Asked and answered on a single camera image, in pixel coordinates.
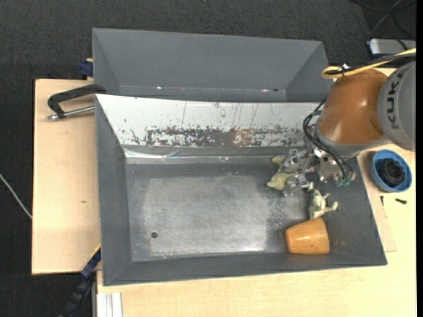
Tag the small black screw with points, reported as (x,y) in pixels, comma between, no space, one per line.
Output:
(401,201)

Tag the orange cup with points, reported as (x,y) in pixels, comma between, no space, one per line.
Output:
(307,238)

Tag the grey metal bin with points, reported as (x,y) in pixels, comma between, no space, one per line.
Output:
(205,206)

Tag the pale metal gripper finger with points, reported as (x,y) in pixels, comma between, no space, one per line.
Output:
(292,160)
(291,182)

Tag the green and white toy animal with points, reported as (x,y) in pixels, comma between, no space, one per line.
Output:
(316,204)

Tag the blue round bowl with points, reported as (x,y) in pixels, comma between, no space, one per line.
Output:
(376,172)

